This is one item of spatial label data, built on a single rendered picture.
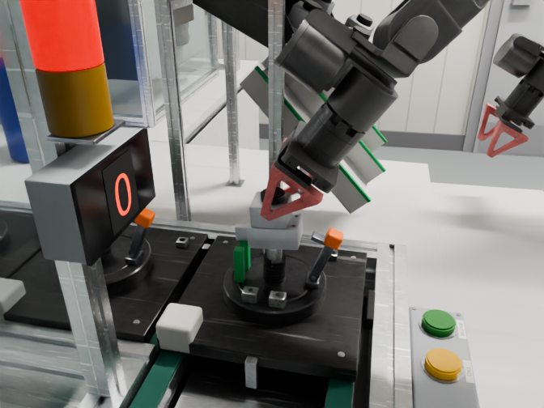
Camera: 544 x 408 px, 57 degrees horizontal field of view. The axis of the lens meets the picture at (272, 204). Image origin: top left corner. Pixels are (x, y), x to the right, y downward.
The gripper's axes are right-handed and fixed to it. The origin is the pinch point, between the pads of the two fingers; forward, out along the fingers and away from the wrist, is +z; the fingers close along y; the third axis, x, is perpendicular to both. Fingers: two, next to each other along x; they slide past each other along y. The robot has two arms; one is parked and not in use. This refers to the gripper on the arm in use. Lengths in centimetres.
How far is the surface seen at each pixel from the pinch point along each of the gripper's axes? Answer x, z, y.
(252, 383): 9.8, 13.7, 13.1
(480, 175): 138, 39, -265
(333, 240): 8.6, -1.4, 1.1
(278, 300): 7.4, 7.2, 5.9
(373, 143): 16.1, 0.5, -47.2
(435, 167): 116, 55, -272
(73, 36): -21.7, -12.9, 20.1
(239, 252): 0.5, 7.6, 1.8
